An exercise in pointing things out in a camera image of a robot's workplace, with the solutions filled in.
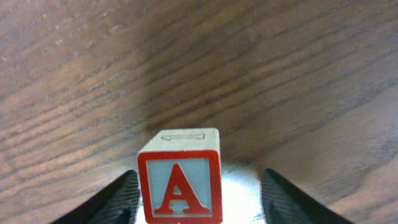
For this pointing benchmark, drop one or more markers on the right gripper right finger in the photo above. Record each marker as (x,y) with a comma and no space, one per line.
(285,203)

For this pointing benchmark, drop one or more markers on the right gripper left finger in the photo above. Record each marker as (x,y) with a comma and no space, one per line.
(115,204)

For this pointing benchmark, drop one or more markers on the red letter A block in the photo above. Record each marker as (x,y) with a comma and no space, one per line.
(180,176)

